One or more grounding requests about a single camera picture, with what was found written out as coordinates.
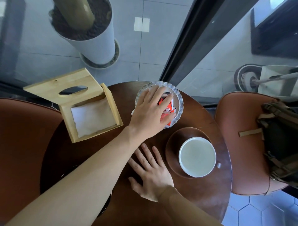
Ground white scooter body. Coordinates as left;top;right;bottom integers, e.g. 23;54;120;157
250;65;298;97

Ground person's left forearm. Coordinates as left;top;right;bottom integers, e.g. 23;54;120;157
5;126;140;226

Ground brown leather chair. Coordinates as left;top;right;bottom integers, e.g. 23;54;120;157
0;98;65;226
214;91;292;196

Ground round planter drip tray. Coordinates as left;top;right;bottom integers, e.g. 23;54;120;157
79;38;120;70

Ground wooden tissue box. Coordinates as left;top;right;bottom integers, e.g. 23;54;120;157
23;68;124;143

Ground white cylindrical planter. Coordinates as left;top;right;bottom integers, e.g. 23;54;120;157
48;0;115;65

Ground white cup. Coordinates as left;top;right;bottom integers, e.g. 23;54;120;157
178;137;221;178

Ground brown planter pebbles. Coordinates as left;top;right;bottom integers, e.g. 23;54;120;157
49;0;113;41

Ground fluted clear glass bowl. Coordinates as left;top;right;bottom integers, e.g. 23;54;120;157
135;81;184;129

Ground person's right hand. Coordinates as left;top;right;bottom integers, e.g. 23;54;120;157
127;143;174;202

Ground person's left hand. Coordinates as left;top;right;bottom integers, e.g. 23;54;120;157
128;86;176;140

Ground black window frame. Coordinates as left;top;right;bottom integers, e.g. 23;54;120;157
159;0;259;82

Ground black scooter wheel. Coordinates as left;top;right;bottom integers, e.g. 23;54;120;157
233;64;264;93

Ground olive green backpack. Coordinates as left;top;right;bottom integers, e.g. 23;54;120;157
239;99;298;189

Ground black outdoor mat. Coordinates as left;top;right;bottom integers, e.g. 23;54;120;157
250;0;298;56

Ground pile of red white packets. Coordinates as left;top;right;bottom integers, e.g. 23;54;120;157
131;91;177;129

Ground brown round saucer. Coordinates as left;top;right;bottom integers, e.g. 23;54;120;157
165;127;213;179

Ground green plant trunk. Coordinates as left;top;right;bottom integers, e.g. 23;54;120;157
53;0;95;31

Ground white paper tissue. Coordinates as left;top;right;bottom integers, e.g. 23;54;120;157
70;97;117;138

